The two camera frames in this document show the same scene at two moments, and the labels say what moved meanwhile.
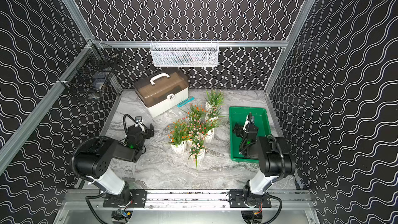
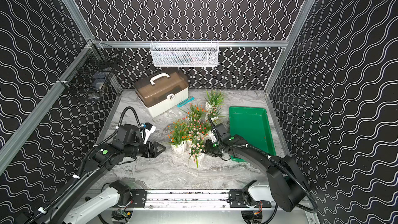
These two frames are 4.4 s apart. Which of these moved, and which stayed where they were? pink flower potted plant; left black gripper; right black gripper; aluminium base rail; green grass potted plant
Moved: left black gripper; right black gripper
Stayed: green grass potted plant; aluminium base rail; pink flower potted plant
